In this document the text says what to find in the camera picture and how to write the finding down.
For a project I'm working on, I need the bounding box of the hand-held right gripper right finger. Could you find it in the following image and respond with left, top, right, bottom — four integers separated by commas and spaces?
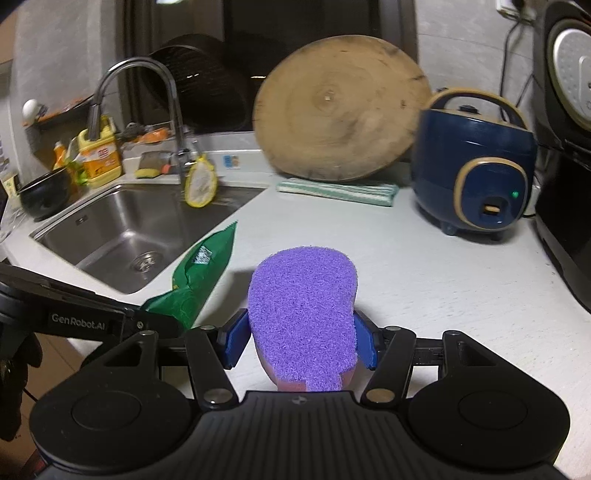
352, 310, 498, 409

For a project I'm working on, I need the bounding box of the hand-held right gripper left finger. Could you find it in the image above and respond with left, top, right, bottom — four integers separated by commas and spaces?
82, 308, 253, 411

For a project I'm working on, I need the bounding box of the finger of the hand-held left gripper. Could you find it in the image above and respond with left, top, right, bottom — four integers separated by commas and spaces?
121, 305, 186, 342

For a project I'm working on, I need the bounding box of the purple sponge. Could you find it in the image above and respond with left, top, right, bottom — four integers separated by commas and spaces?
247, 246, 360, 393

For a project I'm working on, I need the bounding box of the green snack packet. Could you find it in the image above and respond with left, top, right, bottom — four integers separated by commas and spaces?
141, 220, 238, 330

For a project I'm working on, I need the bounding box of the person's left hand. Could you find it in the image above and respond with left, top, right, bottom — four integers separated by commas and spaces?
0, 337, 43, 439

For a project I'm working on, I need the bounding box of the stainless steel sink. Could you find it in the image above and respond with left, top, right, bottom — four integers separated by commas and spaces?
30, 184, 269, 296

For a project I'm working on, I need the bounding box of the black bowl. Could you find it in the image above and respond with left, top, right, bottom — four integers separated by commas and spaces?
17, 167, 71, 221

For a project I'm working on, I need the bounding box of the yellow detergent bottle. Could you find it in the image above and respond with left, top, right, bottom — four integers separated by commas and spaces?
78, 115, 124, 188

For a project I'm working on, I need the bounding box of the green white striped cloth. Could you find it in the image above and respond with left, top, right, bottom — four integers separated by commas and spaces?
277, 179, 399, 207

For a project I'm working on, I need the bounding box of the blue rice cooker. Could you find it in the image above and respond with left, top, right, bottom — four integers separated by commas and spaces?
411, 88, 539, 241

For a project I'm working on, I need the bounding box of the steel kitchen faucet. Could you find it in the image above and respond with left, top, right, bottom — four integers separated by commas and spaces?
88, 56, 201, 174

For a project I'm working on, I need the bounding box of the round wooden cutting board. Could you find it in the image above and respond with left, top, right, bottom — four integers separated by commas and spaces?
253, 36, 432, 182

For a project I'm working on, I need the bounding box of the black rice cooker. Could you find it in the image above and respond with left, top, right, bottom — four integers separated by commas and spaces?
533, 0, 591, 315

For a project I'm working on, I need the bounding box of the black wok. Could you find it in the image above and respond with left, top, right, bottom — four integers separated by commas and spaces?
150, 34, 252, 134

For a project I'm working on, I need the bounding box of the orange wall rack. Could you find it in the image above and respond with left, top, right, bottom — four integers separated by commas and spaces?
23, 95, 100, 125

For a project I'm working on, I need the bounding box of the black power cable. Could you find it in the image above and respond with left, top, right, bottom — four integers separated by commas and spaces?
501, 18, 539, 108

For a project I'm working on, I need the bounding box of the white wall socket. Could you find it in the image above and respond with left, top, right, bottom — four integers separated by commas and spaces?
496, 0, 536, 21

